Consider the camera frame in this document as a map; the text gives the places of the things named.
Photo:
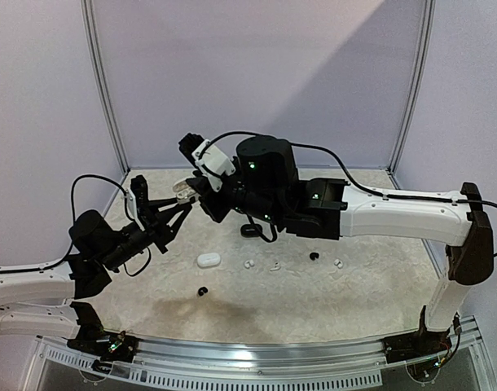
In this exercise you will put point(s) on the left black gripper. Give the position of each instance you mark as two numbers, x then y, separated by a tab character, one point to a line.
157	231

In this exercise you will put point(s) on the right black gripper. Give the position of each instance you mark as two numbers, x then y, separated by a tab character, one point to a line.
210	199

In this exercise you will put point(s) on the white charging case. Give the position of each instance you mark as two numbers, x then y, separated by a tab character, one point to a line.
184	193
208	260

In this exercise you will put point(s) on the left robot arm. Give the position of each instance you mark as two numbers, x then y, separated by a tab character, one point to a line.
49	299

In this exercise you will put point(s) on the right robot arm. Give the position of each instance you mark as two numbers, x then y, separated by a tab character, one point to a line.
261	181

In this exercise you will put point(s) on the white closed charging case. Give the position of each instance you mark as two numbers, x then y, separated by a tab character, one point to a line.
208	260

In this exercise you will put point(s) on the black charging case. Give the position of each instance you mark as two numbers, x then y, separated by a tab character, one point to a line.
250	231

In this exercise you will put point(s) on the black earbud near front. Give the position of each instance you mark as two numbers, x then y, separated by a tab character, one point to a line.
202	291

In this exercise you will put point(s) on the white earbud centre left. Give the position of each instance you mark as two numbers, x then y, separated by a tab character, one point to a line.
247	264

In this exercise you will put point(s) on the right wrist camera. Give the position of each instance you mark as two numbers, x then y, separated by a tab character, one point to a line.
207	158

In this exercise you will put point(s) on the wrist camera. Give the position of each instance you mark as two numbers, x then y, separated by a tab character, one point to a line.
207	158
136	197

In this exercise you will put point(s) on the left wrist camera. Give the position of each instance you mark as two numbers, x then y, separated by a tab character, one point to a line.
136	197

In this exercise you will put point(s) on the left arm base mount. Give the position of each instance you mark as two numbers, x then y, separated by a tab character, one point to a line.
108	346

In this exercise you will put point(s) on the left aluminium frame post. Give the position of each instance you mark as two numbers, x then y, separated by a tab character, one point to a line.
96	59

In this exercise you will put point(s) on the aluminium frame post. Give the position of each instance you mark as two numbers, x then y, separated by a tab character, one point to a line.
96	59
422	49

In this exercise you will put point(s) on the aluminium front rail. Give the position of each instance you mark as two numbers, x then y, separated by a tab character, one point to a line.
185	365

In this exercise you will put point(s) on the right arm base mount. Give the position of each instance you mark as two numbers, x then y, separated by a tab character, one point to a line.
416	344

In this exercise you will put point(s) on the right aluminium frame post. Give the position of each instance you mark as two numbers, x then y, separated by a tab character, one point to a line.
422	49

